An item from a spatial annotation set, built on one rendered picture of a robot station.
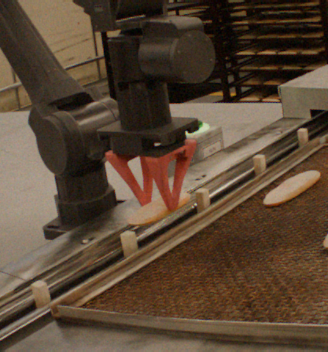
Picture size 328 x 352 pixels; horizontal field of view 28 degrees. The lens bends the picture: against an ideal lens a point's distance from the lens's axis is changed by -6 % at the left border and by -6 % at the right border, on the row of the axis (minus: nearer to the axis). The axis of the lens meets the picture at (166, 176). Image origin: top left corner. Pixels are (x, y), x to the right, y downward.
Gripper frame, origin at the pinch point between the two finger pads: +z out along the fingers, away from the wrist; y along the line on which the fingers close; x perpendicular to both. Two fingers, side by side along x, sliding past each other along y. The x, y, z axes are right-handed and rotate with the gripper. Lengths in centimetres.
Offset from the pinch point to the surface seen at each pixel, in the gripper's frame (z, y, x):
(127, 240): 2.3, 0.4, -6.4
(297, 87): -3.1, -5.1, 45.0
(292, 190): -2.0, 16.7, 2.4
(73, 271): 3.7, -2.1, -13.2
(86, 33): 30, -442, 413
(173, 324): -3.2, 23.3, -25.9
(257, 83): 36, -121, 212
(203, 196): 2.4, 0.5, 7.6
